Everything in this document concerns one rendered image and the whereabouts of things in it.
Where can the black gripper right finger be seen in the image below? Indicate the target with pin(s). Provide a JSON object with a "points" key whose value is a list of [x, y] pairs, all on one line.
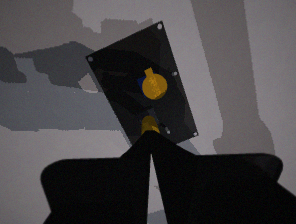
{"points": [[182, 175]]}

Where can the black circuit board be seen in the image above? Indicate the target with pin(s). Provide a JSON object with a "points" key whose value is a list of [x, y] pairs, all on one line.
{"points": [[141, 81]]}

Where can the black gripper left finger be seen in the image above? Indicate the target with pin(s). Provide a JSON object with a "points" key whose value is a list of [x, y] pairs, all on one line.
{"points": [[88, 180]]}

